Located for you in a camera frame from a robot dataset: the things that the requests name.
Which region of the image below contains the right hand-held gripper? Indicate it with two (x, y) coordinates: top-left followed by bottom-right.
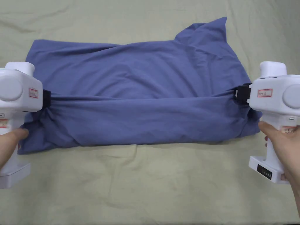
(235, 61), (300, 185)

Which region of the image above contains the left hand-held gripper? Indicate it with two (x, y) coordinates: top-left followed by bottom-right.
(0, 62), (52, 189)

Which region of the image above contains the blue shirt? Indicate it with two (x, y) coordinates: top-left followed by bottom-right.
(17, 17), (263, 155)

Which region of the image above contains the person's right hand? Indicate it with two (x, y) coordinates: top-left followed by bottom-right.
(258, 122), (300, 197)

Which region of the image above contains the person's left hand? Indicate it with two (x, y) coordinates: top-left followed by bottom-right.
(0, 129), (30, 170)

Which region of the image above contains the bed with pale green sheet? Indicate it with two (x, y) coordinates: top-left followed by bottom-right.
(0, 0), (300, 225)

